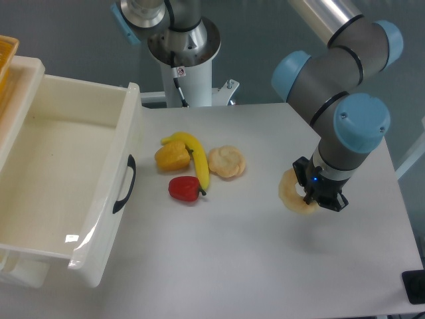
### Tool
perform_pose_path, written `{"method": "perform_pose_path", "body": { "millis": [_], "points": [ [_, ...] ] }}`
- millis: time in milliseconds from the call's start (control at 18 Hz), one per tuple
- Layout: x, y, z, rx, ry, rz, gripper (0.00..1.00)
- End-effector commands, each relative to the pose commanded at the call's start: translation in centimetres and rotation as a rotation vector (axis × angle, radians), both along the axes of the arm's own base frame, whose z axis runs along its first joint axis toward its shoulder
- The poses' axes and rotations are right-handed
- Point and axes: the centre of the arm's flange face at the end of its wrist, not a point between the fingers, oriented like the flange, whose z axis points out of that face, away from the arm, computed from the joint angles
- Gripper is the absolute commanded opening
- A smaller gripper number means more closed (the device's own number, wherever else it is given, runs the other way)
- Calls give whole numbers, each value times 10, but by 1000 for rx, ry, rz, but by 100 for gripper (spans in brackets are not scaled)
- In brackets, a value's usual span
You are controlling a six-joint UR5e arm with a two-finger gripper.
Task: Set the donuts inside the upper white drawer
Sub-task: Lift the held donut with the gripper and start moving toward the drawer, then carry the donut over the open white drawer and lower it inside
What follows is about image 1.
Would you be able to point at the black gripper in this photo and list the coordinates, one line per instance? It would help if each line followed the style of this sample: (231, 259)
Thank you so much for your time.
(319, 190)

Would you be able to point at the glazed ring donut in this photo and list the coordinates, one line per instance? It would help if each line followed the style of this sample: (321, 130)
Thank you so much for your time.
(287, 192)

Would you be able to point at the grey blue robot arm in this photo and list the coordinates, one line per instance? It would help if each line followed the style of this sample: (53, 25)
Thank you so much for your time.
(350, 125)

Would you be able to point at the open white plastic drawer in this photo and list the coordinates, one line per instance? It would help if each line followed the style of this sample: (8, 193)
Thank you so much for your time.
(65, 171)

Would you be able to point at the white drawer cabinet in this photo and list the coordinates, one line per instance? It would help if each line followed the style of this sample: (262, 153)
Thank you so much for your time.
(19, 266)

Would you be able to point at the round twisted donut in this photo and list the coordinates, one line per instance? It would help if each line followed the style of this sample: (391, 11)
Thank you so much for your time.
(226, 161)

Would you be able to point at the yellow toy banana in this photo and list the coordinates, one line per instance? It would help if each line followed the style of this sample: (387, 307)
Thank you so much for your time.
(198, 154)

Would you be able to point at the red toy bell pepper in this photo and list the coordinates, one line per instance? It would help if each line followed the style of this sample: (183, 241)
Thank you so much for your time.
(185, 188)

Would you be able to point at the orange toy bell pepper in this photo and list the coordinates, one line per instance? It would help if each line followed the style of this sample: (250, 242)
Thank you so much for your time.
(173, 156)

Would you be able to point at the black device at table corner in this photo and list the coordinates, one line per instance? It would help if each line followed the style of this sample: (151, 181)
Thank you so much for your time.
(413, 281)

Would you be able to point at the yellow wicker basket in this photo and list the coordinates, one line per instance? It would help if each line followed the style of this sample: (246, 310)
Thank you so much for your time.
(9, 46)

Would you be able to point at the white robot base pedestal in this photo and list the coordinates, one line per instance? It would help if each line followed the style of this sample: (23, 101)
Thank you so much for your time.
(184, 44)

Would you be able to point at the black drawer handle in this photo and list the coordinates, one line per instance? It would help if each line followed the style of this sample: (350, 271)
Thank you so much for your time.
(129, 181)

